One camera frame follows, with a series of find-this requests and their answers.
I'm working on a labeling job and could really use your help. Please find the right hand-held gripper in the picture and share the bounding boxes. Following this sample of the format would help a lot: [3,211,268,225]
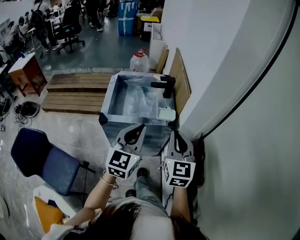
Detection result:
[162,130,196,188]

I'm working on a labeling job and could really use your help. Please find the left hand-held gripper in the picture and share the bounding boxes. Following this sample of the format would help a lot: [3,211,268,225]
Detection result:
[105,124,146,180]

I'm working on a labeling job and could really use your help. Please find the pale green plastic tray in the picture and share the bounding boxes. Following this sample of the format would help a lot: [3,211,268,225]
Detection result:
[156,106,177,122]

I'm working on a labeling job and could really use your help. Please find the person's right forearm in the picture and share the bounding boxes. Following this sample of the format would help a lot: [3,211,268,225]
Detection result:
[170,186,191,222]

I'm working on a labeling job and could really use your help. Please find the person's left forearm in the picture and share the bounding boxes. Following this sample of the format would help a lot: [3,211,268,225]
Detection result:
[62,177,117,223]

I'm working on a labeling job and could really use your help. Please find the clear plastic film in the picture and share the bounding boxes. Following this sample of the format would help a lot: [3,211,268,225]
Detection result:
[114,82,162,117]

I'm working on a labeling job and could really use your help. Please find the person's grey trousers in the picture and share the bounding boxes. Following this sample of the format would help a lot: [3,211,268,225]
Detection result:
[112,174,165,207]

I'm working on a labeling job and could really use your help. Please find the black faucet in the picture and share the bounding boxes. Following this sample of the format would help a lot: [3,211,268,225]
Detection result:
[150,75,176,99]

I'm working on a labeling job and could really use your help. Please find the brown cardboard sheet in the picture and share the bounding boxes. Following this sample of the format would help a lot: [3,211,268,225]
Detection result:
[168,47,192,117]

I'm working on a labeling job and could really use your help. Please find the person's light grey shirt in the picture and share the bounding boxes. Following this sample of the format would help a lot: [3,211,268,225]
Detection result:
[42,196,207,240]

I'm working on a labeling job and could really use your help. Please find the blue fabric chair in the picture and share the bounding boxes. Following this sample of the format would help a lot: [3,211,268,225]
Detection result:
[10,127,96,197]

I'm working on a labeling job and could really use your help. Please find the narrow wooden board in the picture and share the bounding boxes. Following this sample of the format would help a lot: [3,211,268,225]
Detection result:
[155,45,170,75]

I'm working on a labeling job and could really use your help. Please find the white open cabinet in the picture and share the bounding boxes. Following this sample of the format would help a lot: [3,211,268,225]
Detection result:
[149,22,165,71]

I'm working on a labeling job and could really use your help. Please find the white tote bag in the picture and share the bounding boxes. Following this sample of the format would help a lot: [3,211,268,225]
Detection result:
[32,185,78,233]

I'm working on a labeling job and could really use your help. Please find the black robot vacuum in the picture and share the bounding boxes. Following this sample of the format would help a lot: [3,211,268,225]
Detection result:
[20,101,40,117]

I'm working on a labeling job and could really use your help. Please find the black bin yellow lid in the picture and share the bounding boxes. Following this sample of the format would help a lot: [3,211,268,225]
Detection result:
[140,15,160,42]

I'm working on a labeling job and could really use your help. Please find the blue water barrel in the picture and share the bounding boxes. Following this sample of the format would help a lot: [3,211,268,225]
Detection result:
[117,0,141,37]

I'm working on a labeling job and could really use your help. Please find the black office chair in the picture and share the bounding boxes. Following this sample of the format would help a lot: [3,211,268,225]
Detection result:
[54,7,86,55]

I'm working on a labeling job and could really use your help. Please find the cardboard box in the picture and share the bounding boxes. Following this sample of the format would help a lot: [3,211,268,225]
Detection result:
[150,7,164,21]

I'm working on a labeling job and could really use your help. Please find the thin gold bracelet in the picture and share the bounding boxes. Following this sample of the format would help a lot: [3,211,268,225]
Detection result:
[100,177,117,187]

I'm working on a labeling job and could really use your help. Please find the clear water jug red handle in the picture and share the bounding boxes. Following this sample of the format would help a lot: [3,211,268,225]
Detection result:
[129,48,150,73]

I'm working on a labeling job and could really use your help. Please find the tangle of black floor cables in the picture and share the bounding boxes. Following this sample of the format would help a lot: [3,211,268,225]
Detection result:
[14,104,33,128]

